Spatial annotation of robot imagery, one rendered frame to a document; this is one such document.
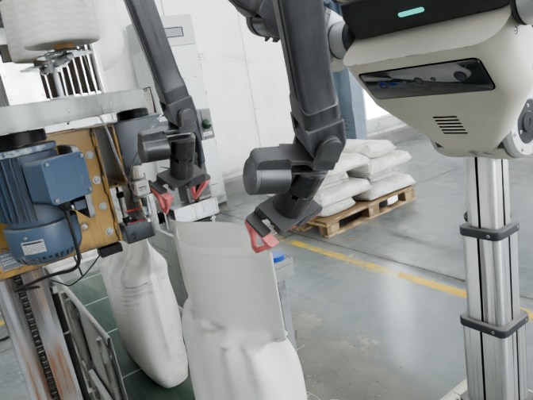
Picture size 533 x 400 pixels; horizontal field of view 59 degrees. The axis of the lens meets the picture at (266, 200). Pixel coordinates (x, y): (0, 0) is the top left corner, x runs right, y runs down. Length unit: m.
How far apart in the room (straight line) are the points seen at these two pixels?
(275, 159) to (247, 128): 5.57
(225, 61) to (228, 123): 0.77
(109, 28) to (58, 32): 3.47
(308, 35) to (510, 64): 0.45
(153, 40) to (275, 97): 5.53
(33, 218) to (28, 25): 0.40
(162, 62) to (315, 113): 0.48
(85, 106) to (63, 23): 0.19
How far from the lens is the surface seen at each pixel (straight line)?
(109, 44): 4.54
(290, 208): 0.77
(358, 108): 7.05
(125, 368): 2.05
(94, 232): 1.33
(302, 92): 0.64
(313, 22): 0.61
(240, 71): 6.26
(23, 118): 1.06
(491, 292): 1.31
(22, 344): 1.43
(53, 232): 1.09
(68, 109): 1.14
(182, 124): 1.05
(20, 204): 1.10
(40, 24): 1.12
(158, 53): 1.05
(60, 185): 1.02
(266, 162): 0.69
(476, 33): 0.94
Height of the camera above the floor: 1.39
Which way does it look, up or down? 14 degrees down
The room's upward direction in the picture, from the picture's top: 10 degrees counter-clockwise
